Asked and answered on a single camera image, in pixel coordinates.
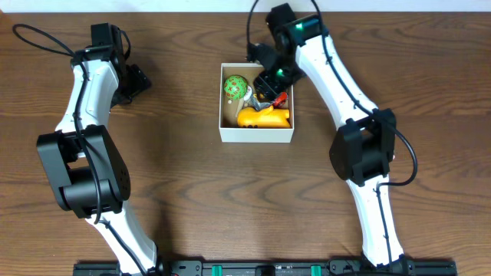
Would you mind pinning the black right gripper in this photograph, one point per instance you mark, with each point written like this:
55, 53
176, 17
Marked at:
268, 82

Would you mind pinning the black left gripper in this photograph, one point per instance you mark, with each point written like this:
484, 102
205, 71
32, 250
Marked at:
136, 82

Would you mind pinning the white pellet drum toy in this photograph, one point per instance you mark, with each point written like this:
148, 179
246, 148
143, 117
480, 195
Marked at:
241, 102

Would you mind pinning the grey toy car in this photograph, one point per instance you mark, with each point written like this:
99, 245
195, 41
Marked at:
278, 102

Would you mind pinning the green polyhedral die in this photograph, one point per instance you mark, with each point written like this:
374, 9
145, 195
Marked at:
235, 87

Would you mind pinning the orange duck toy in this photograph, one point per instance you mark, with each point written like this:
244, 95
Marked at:
269, 117

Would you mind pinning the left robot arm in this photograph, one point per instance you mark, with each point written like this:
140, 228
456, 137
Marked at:
84, 168

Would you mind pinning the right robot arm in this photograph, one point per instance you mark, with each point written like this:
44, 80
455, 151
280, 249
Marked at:
363, 146

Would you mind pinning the white cardboard box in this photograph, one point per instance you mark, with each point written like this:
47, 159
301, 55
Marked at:
229, 131

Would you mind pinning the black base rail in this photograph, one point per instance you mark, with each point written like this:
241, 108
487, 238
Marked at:
337, 266

